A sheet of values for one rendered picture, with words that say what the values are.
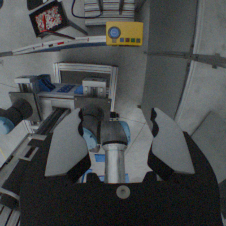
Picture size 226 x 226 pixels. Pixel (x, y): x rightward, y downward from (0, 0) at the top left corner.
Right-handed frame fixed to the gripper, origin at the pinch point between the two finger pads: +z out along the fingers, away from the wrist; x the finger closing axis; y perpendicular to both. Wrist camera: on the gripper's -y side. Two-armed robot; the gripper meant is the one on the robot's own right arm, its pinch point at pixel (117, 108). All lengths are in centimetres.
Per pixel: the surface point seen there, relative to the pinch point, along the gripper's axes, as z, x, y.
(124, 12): 141, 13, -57
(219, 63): 28, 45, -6
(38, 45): 62, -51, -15
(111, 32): 39.8, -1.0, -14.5
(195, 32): 49, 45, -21
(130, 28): 40.8, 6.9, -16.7
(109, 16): 140, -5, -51
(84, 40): 63, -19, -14
